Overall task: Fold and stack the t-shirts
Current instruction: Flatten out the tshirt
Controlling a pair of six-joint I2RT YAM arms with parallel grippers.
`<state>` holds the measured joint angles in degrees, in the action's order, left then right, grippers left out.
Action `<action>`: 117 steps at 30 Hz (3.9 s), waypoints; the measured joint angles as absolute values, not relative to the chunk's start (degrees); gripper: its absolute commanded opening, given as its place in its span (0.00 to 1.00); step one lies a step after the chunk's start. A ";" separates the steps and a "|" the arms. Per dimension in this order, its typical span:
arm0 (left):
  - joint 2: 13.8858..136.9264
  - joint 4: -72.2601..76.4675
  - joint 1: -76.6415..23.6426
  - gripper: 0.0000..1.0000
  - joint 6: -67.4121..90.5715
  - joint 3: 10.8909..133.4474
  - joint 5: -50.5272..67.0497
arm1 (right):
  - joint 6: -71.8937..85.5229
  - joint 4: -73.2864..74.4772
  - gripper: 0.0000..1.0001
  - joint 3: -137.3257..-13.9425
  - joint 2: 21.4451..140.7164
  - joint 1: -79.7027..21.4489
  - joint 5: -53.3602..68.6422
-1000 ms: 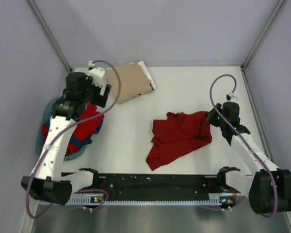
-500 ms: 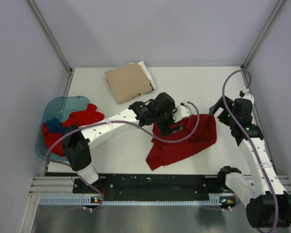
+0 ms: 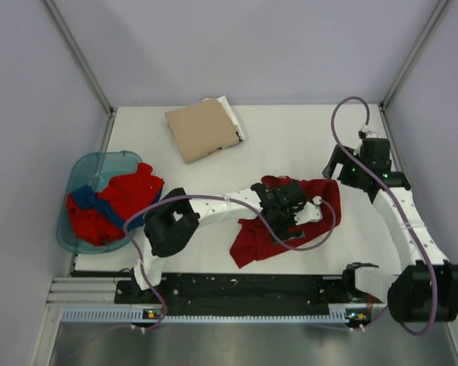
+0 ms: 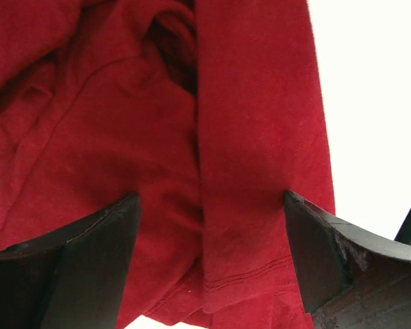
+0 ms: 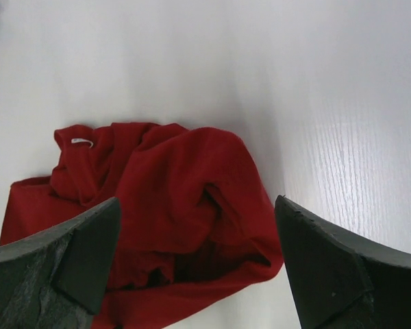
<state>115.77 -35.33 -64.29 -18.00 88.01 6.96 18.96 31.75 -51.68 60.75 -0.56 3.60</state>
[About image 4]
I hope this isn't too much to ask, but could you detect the dark red t shirt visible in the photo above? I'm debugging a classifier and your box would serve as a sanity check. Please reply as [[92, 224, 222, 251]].
[[0, 1, 335, 328]]

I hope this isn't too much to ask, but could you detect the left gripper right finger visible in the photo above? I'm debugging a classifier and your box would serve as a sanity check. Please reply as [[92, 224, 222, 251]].
[[284, 191, 411, 328]]

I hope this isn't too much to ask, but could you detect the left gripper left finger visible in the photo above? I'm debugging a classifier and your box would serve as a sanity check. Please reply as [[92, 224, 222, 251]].
[[0, 193, 140, 329]]

